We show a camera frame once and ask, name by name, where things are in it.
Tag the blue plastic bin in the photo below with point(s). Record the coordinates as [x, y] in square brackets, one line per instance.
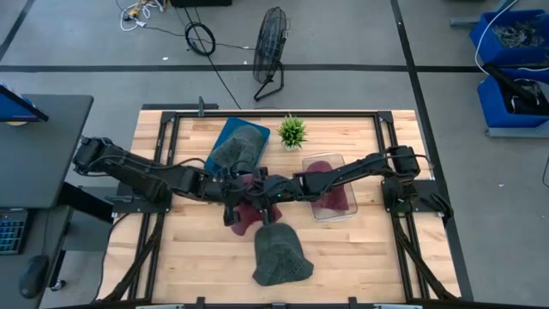
[493, 47]
[493, 107]

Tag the black floor fan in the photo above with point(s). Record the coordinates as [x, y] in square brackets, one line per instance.
[270, 43]

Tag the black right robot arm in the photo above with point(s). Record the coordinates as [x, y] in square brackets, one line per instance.
[351, 167]

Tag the black aluminium table frame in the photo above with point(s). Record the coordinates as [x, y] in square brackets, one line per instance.
[274, 114]

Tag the blue plastic tray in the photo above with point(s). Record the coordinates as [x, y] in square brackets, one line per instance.
[227, 129]

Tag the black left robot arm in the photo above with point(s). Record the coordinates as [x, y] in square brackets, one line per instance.
[141, 171]

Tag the maroon bucket hat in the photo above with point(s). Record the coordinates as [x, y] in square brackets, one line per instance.
[336, 199]
[249, 214]

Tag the black box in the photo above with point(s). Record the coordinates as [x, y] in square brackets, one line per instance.
[199, 2]

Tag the clear plastic container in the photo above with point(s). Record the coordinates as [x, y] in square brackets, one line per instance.
[326, 215]

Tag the green bucket hat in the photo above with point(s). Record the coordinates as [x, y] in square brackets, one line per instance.
[279, 257]

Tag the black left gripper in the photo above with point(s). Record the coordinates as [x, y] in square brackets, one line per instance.
[227, 186]

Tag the black desk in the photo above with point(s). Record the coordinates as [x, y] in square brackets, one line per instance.
[38, 150]

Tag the blue storage crates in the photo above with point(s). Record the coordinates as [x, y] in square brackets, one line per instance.
[482, 38]

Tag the black keyboard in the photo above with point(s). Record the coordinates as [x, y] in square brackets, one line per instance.
[12, 232]

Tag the small green potted plant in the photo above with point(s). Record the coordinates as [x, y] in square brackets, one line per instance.
[292, 133]

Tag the computer monitor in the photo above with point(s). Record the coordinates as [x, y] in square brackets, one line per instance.
[17, 109]

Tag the black tool in bin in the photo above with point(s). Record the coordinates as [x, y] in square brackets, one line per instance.
[510, 86]

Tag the black computer mouse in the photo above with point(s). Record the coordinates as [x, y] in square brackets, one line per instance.
[34, 276]

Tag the grey beanie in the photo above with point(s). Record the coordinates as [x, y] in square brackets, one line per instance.
[240, 146]

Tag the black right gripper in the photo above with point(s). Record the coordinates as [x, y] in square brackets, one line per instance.
[285, 191]

